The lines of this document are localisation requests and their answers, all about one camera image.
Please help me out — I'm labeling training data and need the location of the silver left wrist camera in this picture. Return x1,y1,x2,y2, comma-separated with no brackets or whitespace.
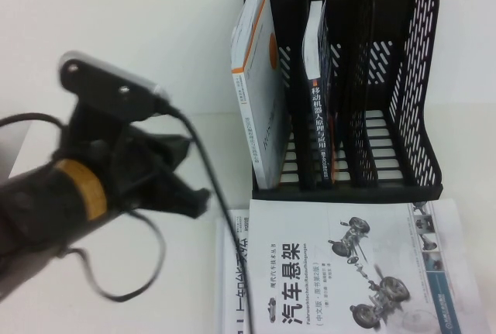
57,50,172,114

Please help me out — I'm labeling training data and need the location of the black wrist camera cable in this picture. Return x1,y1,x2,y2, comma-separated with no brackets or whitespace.
158,103,253,334

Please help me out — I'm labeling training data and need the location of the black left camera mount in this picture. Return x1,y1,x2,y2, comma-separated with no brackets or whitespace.
60,57,156,133

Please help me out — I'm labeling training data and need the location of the dark blue robot book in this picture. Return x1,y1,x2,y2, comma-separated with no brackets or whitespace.
301,0,343,188

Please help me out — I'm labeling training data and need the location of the white car suspension book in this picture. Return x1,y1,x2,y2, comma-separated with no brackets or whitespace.
247,198,467,334

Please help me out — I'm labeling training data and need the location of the white book blue text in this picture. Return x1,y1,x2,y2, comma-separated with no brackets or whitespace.
223,209,252,334

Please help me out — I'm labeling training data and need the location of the black mesh book stand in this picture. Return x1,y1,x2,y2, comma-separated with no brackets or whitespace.
242,0,443,201

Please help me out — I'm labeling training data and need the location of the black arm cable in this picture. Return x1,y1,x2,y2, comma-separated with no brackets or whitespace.
0,113,164,304

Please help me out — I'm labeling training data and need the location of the white orange book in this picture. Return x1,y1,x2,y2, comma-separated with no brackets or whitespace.
230,0,294,191

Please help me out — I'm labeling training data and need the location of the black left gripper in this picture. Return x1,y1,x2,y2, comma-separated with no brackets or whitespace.
82,126,212,220

